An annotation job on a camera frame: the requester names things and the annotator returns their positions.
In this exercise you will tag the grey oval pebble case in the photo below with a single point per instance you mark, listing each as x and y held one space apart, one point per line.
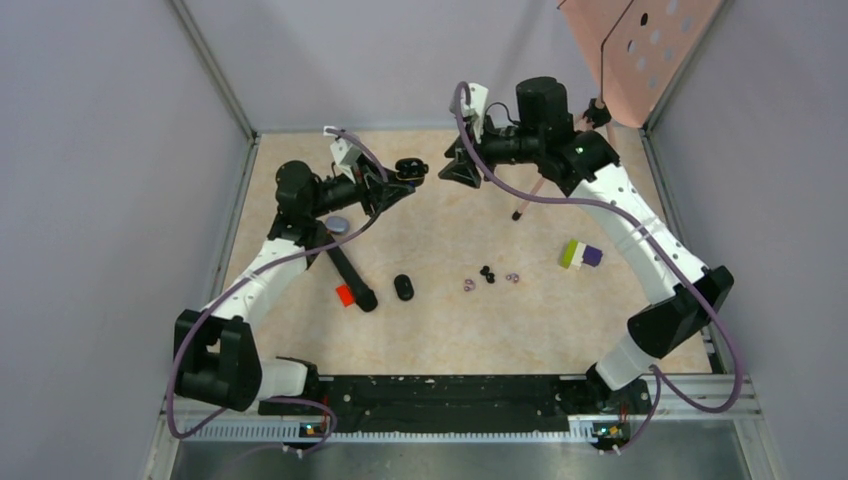
337 225

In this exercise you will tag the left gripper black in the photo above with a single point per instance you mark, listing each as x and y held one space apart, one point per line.
381 195

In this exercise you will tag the black earbud pair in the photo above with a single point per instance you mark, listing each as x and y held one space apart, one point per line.
488 274

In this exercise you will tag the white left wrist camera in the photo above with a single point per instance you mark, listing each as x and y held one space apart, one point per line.
345 153

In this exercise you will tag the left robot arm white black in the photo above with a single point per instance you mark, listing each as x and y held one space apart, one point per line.
215 350

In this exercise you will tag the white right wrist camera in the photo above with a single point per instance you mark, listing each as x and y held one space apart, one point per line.
472 105

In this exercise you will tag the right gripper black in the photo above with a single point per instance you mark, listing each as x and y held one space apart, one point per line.
461 168

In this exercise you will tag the black cylinder orange ends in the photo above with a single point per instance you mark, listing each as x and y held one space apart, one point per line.
364 297

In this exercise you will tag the pink perforated board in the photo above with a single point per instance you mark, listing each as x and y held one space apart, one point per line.
634 49

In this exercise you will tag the green white purple block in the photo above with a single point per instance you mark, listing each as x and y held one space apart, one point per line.
577 254

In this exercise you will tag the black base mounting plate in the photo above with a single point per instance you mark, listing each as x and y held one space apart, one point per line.
485 404

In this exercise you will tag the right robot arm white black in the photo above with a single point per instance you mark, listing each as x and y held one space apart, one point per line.
684 294

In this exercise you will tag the black glossy earbud charging case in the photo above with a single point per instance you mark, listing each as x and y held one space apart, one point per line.
411 170

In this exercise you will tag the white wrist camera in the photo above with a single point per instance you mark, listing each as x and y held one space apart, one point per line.
472 105
345 153

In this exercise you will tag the black oval case on table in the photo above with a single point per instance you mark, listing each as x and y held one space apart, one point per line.
404 287

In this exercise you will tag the pink tripod stand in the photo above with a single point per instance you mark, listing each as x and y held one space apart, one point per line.
586 151

